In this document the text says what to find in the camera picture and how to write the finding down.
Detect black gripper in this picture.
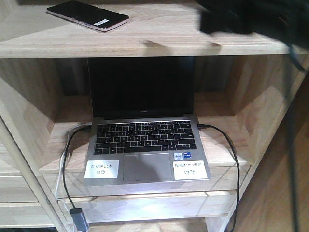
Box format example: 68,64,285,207
198,0,309,46

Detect black pink smartphone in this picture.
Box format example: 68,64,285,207
46,0,129,32

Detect wooden desk shelf unit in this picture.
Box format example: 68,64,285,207
0,0,289,232

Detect silver laptop computer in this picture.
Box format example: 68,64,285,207
84,56,211,187

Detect grey usb adapter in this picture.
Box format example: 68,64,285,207
70,208,89,232

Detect black laptop cable right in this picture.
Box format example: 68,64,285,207
197,123,241,232

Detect black laptop cable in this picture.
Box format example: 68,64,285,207
62,125,92,210
197,123,241,232

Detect black laptop cable left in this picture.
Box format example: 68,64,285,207
62,125,92,210

